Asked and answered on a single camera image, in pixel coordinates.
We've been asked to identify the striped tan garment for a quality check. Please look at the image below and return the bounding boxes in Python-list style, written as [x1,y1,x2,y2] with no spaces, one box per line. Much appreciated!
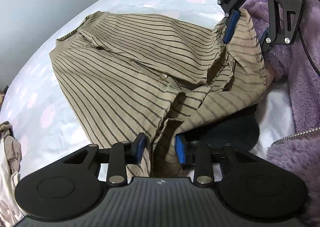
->
[0,121,12,134]

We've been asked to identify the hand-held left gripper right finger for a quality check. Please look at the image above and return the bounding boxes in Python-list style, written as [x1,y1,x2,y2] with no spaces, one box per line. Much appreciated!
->
[174,134,262,187]

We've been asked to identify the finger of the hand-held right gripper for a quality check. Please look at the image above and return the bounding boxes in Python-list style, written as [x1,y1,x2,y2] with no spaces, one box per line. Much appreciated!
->
[260,0,302,52]
[218,0,250,44]

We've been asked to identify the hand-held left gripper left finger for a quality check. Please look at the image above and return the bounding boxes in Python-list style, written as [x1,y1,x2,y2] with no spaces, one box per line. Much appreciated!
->
[60,133,146,187]

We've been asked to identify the tan striped shirt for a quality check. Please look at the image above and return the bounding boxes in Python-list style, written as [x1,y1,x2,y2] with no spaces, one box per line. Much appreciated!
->
[49,7,267,177]

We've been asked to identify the black cable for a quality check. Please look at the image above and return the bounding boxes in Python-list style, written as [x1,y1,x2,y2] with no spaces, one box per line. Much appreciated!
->
[297,28,320,76]

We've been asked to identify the purple fuzzy robe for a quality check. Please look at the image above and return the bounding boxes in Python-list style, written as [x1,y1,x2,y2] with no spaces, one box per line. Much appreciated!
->
[240,0,320,227]

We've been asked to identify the grey satin cloth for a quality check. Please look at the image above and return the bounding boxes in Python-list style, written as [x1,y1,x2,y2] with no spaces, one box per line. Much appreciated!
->
[0,127,23,220]

